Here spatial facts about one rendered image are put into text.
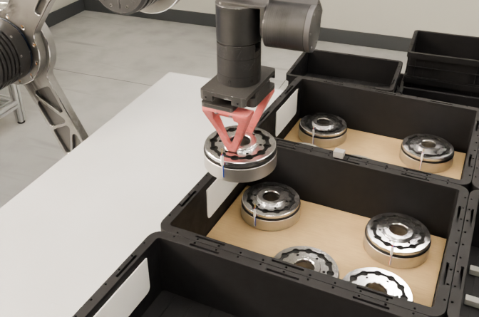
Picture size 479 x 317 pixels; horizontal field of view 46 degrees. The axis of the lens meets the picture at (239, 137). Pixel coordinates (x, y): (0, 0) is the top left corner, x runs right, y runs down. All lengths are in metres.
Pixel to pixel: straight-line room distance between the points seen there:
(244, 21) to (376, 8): 3.41
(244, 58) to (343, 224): 0.41
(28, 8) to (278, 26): 1.02
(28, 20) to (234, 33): 0.99
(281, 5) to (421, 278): 0.48
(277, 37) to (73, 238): 0.69
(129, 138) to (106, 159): 0.11
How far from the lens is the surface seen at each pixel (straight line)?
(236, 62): 0.70
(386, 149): 1.22
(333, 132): 1.20
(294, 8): 0.67
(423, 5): 4.03
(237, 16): 0.68
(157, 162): 1.40
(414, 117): 1.24
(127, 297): 0.78
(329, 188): 1.01
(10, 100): 3.18
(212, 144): 0.79
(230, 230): 0.97
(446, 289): 0.77
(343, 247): 0.95
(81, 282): 1.10
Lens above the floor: 1.44
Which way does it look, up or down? 30 degrees down
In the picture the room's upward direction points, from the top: straight up
